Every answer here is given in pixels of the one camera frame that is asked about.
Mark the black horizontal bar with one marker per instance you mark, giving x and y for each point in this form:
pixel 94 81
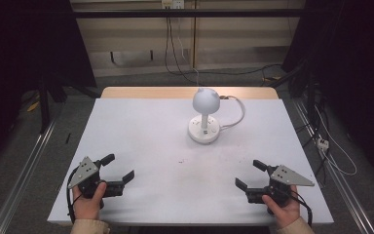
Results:
pixel 188 13

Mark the person's left hand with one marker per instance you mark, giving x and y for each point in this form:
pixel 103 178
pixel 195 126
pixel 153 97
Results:
pixel 87 203

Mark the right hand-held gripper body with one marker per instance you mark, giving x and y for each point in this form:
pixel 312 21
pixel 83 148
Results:
pixel 289 177

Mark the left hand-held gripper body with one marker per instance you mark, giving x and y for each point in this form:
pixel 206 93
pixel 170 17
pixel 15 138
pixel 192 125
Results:
pixel 85 170

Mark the white mushroom table lamp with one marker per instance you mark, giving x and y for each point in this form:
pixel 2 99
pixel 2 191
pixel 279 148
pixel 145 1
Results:
pixel 205 117

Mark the black metal stand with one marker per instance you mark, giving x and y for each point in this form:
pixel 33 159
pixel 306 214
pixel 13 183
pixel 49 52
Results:
pixel 310 94
pixel 44 104

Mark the metal floor rail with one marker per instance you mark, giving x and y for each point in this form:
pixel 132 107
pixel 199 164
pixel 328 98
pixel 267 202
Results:
pixel 337 182
pixel 22 177

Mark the person's right hand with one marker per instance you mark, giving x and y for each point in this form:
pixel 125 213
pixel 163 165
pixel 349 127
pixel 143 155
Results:
pixel 284 211

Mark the dark curtain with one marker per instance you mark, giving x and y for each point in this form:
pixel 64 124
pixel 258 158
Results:
pixel 29 45
pixel 354 65

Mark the white power strip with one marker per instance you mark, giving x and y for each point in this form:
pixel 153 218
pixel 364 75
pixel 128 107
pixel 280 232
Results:
pixel 322 143

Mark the white wall socket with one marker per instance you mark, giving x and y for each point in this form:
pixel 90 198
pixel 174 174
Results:
pixel 172 4

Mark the yellow floor marker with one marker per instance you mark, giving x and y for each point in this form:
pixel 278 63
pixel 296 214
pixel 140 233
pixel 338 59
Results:
pixel 33 106

